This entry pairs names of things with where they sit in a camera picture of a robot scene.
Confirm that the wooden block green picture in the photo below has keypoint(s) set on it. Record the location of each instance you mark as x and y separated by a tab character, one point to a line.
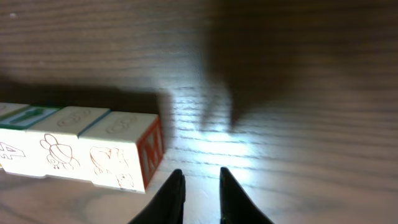
123	150

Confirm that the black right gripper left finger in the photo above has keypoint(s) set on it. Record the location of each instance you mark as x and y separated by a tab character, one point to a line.
166	206

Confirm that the wooden block green edge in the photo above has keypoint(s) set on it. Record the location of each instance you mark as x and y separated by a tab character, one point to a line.
21	133

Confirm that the wooden block with dots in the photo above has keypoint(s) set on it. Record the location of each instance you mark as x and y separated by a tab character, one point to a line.
7	109

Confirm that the wooden block letter Y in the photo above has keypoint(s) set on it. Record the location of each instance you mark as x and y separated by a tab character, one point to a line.
56	147

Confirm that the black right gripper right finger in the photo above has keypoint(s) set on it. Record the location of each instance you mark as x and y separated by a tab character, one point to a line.
236	206

